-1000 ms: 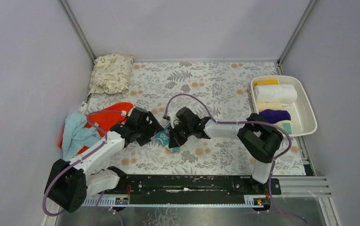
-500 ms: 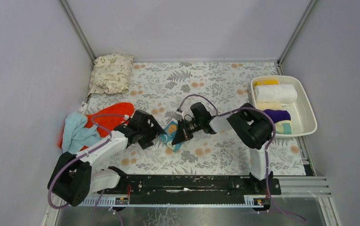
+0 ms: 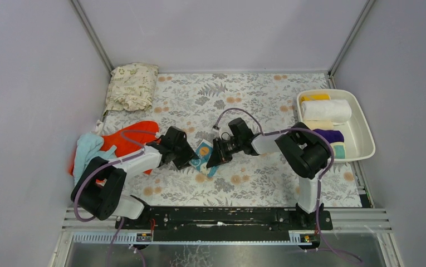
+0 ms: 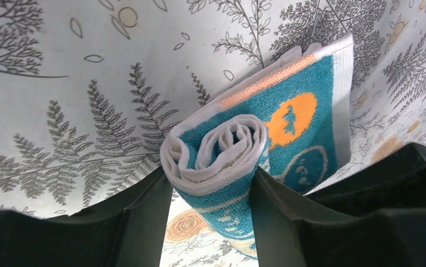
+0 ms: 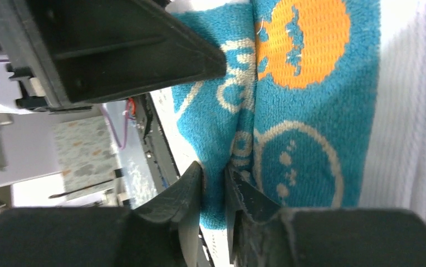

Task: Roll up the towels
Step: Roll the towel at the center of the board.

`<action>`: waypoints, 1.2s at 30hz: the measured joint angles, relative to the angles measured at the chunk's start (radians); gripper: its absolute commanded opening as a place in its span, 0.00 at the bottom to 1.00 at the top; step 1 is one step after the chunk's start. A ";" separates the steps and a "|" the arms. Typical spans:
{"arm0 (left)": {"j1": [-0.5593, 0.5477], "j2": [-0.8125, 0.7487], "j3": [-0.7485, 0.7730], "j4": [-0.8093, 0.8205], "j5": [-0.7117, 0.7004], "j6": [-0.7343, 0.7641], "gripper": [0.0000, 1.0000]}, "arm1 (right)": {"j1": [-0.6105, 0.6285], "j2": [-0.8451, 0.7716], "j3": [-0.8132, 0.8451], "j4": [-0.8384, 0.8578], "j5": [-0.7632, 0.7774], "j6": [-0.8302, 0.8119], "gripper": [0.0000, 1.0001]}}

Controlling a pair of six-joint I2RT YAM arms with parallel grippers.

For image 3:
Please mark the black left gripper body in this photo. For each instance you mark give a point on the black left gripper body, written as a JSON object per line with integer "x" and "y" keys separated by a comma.
{"x": 183, "y": 153}

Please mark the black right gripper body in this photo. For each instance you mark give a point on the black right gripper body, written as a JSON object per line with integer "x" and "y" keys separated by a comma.
{"x": 220, "y": 151}

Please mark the teal bunny pattern towel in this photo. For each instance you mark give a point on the teal bunny pattern towel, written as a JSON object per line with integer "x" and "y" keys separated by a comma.
{"x": 203, "y": 151}

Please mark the orange red towel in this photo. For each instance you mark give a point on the orange red towel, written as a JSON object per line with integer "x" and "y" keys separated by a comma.
{"x": 135, "y": 140}

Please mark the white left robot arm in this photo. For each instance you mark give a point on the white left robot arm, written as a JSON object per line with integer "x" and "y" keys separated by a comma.
{"x": 99, "y": 192}

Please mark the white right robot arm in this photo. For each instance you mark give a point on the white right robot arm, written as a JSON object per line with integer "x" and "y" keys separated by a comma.
{"x": 306, "y": 151}

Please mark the floral pattern table mat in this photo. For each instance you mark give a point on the floral pattern table mat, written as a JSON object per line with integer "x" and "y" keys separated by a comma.
{"x": 193, "y": 103}

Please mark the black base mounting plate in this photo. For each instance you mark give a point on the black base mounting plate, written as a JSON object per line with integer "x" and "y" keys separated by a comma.
{"x": 234, "y": 219}

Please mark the cream rolled towel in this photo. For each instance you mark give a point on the cream rolled towel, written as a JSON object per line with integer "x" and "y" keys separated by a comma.
{"x": 321, "y": 125}

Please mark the cream leaf print towel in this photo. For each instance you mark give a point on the cream leaf print towel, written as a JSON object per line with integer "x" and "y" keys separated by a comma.
{"x": 131, "y": 87}

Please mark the light blue towel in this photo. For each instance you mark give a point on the light blue towel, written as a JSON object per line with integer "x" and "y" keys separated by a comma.
{"x": 89, "y": 146}

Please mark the yellow rolled towel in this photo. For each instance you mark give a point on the yellow rolled towel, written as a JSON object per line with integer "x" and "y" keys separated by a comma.
{"x": 316, "y": 97}

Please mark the purple rolled towel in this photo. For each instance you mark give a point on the purple rolled towel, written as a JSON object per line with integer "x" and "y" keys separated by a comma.
{"x": 331, "y": 136}

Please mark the pale green rolled towel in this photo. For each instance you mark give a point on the pale green rolled towel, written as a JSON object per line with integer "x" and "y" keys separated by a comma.
{"x": 339, "y": 150}

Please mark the white rolled towel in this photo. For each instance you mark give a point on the white rolled towel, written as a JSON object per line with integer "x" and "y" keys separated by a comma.
{"x": 336, "y": 111}

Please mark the white plastic tray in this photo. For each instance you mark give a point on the white plastic tray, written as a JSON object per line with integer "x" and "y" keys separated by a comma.
{"x": 358, "y": 140}

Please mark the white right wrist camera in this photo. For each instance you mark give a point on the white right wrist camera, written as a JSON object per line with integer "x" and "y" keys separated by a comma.
{"x": 216, "y": 129}

